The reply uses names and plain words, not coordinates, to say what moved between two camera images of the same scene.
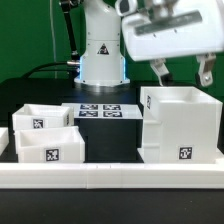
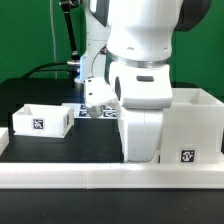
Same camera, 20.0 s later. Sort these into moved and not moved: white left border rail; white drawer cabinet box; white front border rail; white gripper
Moved: white gripper
Not moved: white left border rail; white front border rail; white drawer cabinet box
